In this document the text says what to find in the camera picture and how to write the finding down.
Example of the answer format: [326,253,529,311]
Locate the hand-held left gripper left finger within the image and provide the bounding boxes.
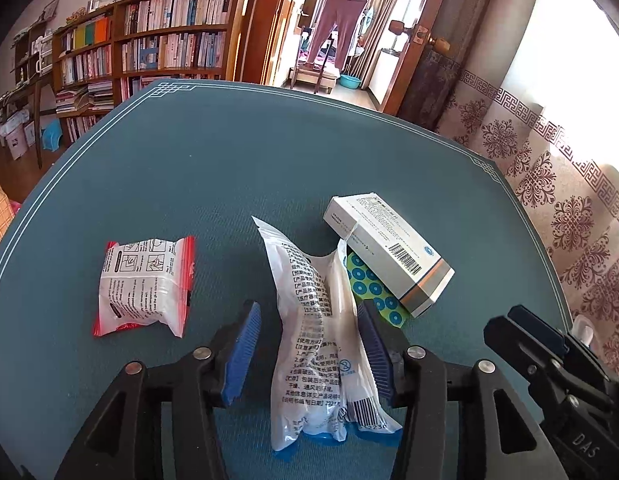
[54,300,262,480]

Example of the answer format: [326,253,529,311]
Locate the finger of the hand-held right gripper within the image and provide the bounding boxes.
[483,315,565,396]
[508,305,597,366]

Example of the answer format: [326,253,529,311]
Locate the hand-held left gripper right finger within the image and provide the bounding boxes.
[357,300,570,480]

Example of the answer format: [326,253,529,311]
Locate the clear plastic container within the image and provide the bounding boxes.
[569,312,603,356]

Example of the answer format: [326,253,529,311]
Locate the white pouch with blue edge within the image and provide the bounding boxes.
[252,216,353,462]
[317,252,406,448]

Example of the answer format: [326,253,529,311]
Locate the green block with blue circles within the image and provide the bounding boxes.
[345,250,411,328]

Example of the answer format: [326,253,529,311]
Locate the white and blue carton box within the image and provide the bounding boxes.
[323,192,455,318]

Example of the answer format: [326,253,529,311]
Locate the red and white wipes packet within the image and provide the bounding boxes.
[92,236,196,338]

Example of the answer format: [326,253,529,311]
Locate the patterned white curtain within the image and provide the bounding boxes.
[434,0,619,376]

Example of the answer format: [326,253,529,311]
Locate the dark brown curtain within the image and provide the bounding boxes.
[397,0,546,133]

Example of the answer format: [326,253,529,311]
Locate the blue plastic stool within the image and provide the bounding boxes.
[42,120,65,151]

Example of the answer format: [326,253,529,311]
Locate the wooden door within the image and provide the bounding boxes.
[379,0,455,116]

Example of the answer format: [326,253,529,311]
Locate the large wooden bookshelf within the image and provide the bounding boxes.
[112,0,255,106]

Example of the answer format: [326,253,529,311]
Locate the medium wooden bookshelf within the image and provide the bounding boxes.
[52,7,117,141]

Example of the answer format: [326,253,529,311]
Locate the pink hanging pants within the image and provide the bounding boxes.
[305,0,367,68]

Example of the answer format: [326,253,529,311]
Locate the small wooden shelf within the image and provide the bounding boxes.
[12,25,55,86]

